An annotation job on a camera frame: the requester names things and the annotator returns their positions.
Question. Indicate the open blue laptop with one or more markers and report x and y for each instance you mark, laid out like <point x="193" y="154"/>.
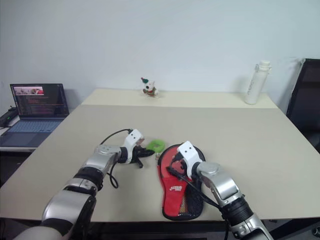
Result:
<point x="35" y="115"/>

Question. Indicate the black office chair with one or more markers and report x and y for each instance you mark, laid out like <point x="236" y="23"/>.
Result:
<point x="306" y="100"/>

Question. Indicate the red ping pong paddle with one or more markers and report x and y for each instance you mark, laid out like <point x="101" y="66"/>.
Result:
<point x="166" y="155"/>

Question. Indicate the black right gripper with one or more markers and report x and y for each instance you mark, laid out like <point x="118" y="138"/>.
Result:
<point x="182" y="170"/>

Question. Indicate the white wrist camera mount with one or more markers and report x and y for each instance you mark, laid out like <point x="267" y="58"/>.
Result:
<point x="131" y="142"/>
<point x="190" y="155"/>

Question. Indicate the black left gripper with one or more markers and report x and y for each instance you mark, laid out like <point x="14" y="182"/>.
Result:
<point x="136" y="155"/>

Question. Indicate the white plush dog toy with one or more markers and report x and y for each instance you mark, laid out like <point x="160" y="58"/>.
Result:
<point x="149" y="88"/>

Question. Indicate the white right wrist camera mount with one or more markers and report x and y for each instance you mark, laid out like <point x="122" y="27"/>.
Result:
<point x="190" y="155"/>

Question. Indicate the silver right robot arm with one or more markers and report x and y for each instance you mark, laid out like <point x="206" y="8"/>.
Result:
<point x="225" y="187"/>

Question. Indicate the black red paddle case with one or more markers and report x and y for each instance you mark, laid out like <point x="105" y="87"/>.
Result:
<point x="175" y="200"/>

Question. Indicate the black electronic device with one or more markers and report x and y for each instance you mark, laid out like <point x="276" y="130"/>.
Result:
<point x="7" y="117"/>

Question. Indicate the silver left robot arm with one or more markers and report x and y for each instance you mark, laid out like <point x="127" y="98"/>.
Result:
<point x="87" y="172"/>

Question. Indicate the white water bottle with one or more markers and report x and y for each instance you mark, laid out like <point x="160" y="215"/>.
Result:
<point x="255" y="83"/>

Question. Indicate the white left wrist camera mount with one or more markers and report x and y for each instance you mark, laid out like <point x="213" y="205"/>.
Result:
<point x="131" y="142"/>

